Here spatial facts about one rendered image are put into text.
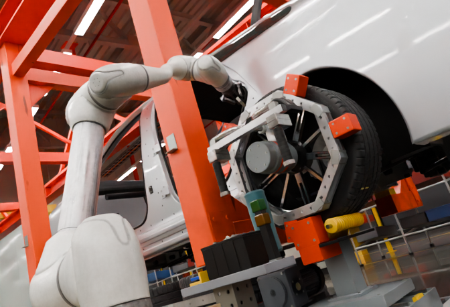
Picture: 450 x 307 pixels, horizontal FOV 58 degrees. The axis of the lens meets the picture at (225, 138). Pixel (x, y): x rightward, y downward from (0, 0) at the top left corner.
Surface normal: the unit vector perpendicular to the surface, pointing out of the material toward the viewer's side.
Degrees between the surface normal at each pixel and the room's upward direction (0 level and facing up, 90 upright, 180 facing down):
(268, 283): 90
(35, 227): 90
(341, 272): 90
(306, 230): 90
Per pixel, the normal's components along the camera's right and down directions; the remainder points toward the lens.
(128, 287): 0.56, -0.35
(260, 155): -0.68, -0.04
